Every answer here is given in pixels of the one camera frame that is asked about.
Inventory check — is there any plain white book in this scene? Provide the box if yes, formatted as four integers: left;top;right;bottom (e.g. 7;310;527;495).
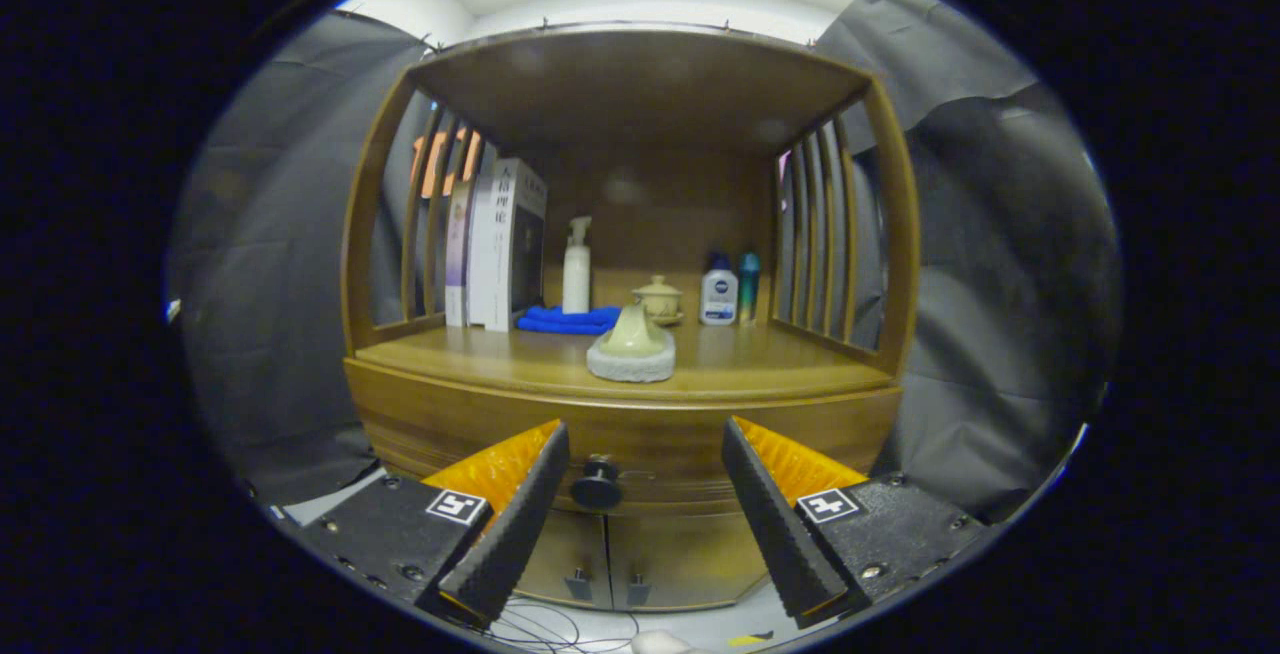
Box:
467;174;493;327

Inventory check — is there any teal bottle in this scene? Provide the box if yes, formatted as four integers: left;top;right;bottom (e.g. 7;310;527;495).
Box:
738;252;761;325

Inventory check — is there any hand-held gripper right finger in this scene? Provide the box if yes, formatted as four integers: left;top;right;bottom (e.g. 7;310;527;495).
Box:
721;417;991;627

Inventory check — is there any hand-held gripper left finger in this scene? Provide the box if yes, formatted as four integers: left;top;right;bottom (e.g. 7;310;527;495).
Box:
290;420;571;627

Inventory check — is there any blue cloth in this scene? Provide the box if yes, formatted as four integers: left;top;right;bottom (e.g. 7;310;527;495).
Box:
516;305;623;336

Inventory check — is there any wooden cabinet door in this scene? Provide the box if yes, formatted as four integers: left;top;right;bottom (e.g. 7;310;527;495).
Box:
605;512;771;610
515;509;613;607

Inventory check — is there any white pump bottle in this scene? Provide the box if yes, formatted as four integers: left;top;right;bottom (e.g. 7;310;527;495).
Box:
562;215;593;315

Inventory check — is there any pale green scrub brush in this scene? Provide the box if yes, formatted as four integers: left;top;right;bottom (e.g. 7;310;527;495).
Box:
586;304;677;383

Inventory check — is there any wooden cabinet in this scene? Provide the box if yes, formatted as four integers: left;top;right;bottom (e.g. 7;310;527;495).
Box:
340;26;921;613

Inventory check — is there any white bottle with blue cap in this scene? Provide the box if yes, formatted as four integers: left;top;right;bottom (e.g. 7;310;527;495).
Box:
699;252;739;326

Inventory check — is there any wooden drawer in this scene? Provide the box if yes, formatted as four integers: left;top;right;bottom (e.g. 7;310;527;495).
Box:
345;359;903;517

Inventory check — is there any white book with portrait cover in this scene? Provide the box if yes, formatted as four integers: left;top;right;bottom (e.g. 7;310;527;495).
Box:
487;157;548;333

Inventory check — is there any pale purple book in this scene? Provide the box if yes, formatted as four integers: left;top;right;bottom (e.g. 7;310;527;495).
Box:
445;181;473;327

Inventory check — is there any beige lidded tea bowl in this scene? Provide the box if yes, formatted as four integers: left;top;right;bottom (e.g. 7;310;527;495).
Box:
632;275;685;326

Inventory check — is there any wooden countertop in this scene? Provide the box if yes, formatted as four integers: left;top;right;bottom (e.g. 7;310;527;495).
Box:
355;319;894;403

